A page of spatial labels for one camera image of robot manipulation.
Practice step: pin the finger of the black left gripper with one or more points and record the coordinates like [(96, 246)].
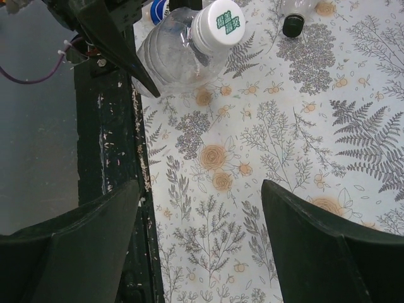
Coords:
[(100, 28)]

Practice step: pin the clear bottle white cap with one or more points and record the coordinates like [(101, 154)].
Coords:
[(189, 48)]

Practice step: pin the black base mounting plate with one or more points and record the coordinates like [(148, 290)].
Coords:
[(111, 151)]

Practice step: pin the clear bottle blue cap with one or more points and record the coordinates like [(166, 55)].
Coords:
[(156, 11)]

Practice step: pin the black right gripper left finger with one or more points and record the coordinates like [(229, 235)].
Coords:
[(75, 257)]

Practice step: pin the clear Pepsi bottle black cap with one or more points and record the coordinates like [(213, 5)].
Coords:
[(296, 12)]

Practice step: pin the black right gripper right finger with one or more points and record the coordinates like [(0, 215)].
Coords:
[(321, 257)]

